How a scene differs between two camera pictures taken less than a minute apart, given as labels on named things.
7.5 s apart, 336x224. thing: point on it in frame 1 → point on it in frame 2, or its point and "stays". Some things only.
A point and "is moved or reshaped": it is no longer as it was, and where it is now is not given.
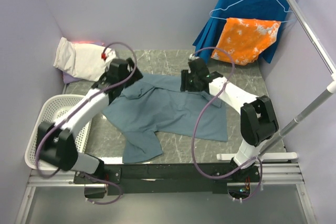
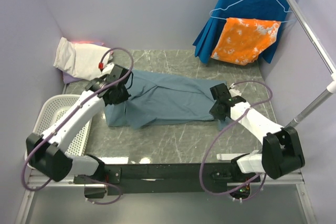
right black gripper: x=185 y=75 → x=213 y=112
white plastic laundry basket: x=52 y=108 stays
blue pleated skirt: x=261 y=3 stays
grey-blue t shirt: x=157 y=107 is moved or reshaped
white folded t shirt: x=84 y=61 stays
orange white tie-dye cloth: x=245 y=39 stays
